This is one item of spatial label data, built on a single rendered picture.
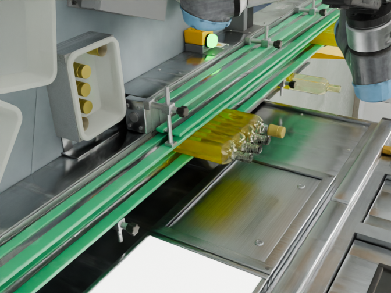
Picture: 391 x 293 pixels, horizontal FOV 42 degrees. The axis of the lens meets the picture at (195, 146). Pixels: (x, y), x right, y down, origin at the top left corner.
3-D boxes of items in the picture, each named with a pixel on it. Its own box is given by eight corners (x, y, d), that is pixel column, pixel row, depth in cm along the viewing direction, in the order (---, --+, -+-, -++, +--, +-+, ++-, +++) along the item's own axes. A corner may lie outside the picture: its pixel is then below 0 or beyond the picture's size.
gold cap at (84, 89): (66, 82, 122) (80, 85, 120) (76, 77, 124) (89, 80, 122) (68, 96, 123) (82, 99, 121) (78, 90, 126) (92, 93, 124)
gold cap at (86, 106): (68, 100, 124) (82, 103, 122) (78, 95, 126) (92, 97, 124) (71, 113, 125) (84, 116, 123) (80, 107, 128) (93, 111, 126)
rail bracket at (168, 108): (146, 141, 136) (185, 152, 130) (140, 84, 128) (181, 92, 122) (152, 136, 139) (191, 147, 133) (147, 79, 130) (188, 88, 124)
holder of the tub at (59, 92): (59, 154, 128) (82, 161, 124) (39, 50, 115) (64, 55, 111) (103, 127, 141) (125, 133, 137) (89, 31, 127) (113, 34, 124)
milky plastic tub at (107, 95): (57, 137, 125) (83, 145, 121) (39, 50, 114) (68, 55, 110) (102, 110, 138) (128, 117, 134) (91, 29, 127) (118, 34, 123)
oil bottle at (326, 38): (303, 42, 228) (366, 50, 215) (304, 30, 225) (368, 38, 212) (308, 39, 232) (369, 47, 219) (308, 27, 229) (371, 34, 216)
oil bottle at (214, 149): (164, 149, 146) (230, 167, 136) (163, 132, 144) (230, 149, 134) (176, 141, 151) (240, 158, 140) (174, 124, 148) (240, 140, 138)
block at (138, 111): (124, 130, 139) (145, 135, 135) (121, 99, 134) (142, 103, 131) (132, 125, 141) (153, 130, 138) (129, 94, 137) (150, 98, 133)
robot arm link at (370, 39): (339, 49, 84) (387, 55, 79) (336, 25, 81) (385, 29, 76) (360, 26, 88) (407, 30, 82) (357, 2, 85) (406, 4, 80)
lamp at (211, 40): (205, 49, 164) (212, 50, 163) (204, 35, 162) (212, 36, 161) (211, 45, 167) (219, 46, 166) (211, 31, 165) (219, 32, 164)
